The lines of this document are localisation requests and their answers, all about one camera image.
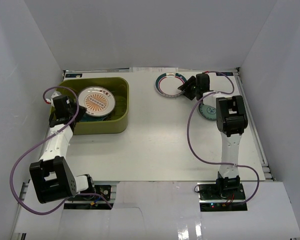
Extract teal scalloped plate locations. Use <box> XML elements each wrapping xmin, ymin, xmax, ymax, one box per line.
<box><xmin>78</xmin><ymin>113</ymin><xmax>108</xmax><ymax>123</ymax></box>

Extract white plate with orange pattern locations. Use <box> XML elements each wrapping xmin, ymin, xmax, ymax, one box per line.
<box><xmin>78</xmin><ymin>86</ymin><xmax>116</xmax><ymax>117</ymax></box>

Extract white plate with teal rim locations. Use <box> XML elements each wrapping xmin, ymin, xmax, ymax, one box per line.
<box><xmin>154</xmin><ymin>73</ymin><xmax>187</xmax><ymax>99</ymax></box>

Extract small green blue patterned plate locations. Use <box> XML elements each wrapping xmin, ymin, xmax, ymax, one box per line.
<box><xmin>198</xmin><ymin>100</ymin><xmax>217</xmax><ymax>121</ymax></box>

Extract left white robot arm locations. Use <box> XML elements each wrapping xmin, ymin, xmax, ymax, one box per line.
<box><xmin>29</xmin><ymin>91</ymin><xmax>96</xmax><ymax>204</ymax></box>

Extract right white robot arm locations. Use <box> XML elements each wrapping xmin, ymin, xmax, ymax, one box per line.
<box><xmin>177</xmin><ymin>71</ymin><xmax>248</xmax><ymax>200</ymax></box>

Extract green plastic bin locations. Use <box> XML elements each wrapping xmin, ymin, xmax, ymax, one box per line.
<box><xmin>55</xmin><ymin>77</ymin><xmax>129</xmax><ymax>135</ymax></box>

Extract papers at back edge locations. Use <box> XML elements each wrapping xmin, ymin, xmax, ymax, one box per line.
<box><xmin>129</xmin><ymin>67</ymin><xmax>179</xmax><ymax>73</ymax></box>

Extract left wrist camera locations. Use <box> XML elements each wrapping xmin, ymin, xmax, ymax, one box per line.
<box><xmin>44</xmin><ymin>91</ymin><xmax>61</xmax><ymax>107</ymax></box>

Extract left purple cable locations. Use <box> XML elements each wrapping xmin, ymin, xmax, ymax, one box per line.
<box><xmin>9</xmin><ymin>86</ymin><xmax>113</xmax><ymax>216</ymax></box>

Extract purple cable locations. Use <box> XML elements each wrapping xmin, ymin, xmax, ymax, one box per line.
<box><xmin>186</xmin><ymin>71</ymin><xmax>260</xmax><ymax>207</ymax></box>
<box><xmin>9</xmin><ymin>86</ymin><xmax>113</xmax><ymax>216</ymax></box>

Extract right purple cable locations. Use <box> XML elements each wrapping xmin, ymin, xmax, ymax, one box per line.
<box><xmin>186</xmin><ymin>71</ymin><xmax>260</xmax><ymax>207</ymax></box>

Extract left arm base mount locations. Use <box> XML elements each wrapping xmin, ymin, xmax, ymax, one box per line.
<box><xmin>63</xmin><ymin>184</ymin><xmax>117</xmax><ymax>210</ymax></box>

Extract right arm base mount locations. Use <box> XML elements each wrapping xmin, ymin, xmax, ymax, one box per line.
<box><xmin>193</xmin><ymin>183</ymin><xmax>248</xmax><ymax>213</ymax></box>

